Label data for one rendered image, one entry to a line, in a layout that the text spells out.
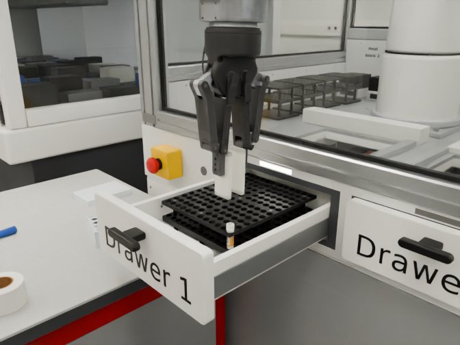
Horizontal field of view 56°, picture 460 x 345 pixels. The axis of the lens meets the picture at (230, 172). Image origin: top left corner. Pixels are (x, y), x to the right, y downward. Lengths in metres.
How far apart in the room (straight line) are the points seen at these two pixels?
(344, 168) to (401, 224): 0.13
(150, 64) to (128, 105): 0.45
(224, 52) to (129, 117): 1.02
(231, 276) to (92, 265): 0.34
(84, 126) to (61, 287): 0.74
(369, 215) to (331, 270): 0.16
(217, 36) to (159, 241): 0.29
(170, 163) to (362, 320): 0.54
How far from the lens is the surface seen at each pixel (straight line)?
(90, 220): 0.99
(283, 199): 0.79
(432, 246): 0.66
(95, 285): 0.83
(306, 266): 0.87
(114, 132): 1.53
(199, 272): 0.57
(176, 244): 0.59
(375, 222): 0.72
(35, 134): 1.42
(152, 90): 1.11
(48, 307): 0.80
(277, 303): 0.97
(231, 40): 0.56
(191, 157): 1.03
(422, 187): 0.69
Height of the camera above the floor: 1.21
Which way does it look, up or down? 19 degrees down
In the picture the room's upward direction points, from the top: straight up
